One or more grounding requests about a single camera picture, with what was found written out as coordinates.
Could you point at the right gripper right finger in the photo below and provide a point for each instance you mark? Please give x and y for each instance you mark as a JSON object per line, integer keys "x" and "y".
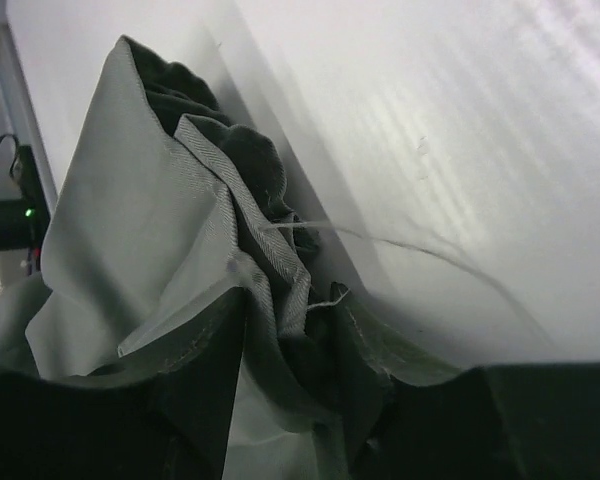
{"x": 526, "y": 421}

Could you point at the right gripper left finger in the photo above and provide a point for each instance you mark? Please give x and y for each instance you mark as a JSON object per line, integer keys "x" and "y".
{"x": 162, "y": 412}

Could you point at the grey skirt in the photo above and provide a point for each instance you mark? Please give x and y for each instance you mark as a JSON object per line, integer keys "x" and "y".
{"x": 167, "y": 205}

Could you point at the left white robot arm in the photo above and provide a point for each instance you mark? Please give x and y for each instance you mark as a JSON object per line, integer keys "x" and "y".
{"x": 23, "y": 221}

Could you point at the aluminium frame rail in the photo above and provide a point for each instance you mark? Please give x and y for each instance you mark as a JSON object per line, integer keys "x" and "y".
{"x": 20, "y": 113}

